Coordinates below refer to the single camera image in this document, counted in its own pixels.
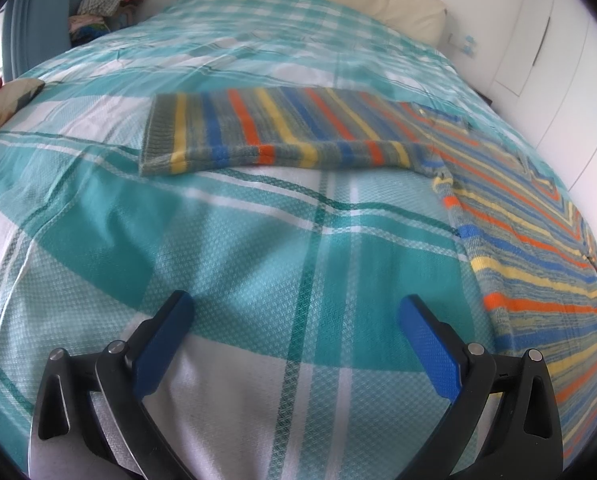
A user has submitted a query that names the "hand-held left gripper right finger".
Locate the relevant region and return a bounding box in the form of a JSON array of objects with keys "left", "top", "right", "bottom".
[{"left": 397, "top": 295, "right": 565, "bottom": 480}]

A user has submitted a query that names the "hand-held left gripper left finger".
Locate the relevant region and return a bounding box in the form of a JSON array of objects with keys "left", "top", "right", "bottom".
[{"left": 29, "top": 290, "right": 200, "bottom": 480}]

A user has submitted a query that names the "striped knit sweater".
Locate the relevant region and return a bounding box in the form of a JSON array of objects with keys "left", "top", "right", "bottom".
[{"left": 138, "top": 86, "right": 597, "bottom": 466}]

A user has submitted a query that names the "colourful clothes pile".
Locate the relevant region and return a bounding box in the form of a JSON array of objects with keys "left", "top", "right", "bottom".
[{"left": 68, "top": 10, "right": 116, "bottom": 48}]

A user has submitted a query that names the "teal plaid bedsheet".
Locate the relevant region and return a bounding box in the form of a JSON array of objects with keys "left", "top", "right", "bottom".
[{"left": 0, "top": 0, "right": 597, "bottom": 480}]

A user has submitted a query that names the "patterned cushion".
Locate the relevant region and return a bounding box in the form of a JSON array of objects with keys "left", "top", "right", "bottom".
[{"left": 0, "top": 79, "right": 46, "bottom": 147}]

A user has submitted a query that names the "white wardrobe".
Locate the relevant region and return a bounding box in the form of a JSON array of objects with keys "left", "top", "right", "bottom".
[{"left": 493, "top": 0, "right": 597, "bottom": 201}]

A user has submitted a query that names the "blue curtain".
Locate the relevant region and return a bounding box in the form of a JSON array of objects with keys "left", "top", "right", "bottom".
[{"left": 3, "top": 0, "right": 129, "bottom": 81}]

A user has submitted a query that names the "wall socket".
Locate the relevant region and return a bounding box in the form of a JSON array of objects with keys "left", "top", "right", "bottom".
[{"left": 448, "top": 33, "right": 479, "bottom": 56}]

